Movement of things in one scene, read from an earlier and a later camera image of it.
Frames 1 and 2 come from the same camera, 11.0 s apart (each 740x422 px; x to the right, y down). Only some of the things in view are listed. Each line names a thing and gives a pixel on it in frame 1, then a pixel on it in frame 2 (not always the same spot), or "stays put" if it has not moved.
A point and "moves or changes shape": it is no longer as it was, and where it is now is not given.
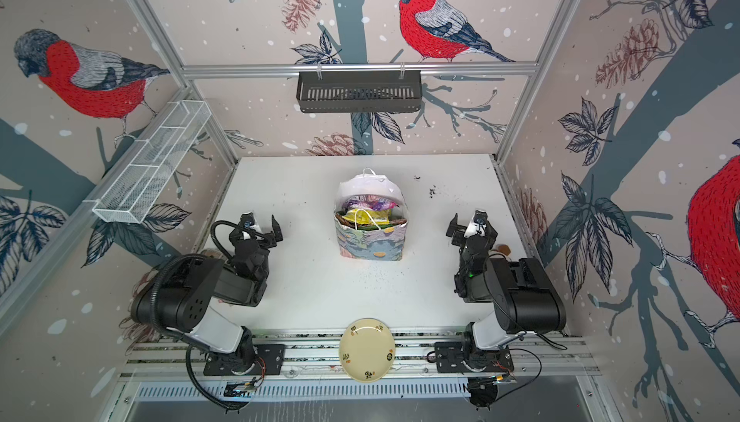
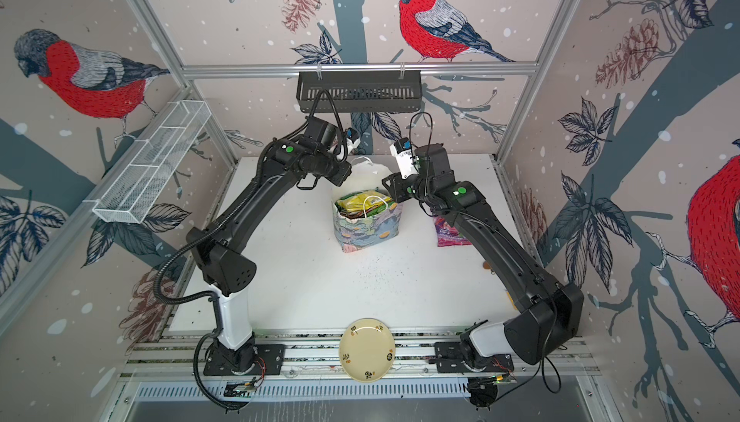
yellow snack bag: [367, 216] -> [362, 200]
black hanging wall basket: [359, 91] stays put
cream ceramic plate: [367, 350] stays put
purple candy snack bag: [369, 202] -> [447, 235]
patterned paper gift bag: [386, 244] moves or changes shape
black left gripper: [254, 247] -> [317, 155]
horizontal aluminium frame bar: [359, 67] stays put
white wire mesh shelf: [130, 197] stays put
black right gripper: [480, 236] -> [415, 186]
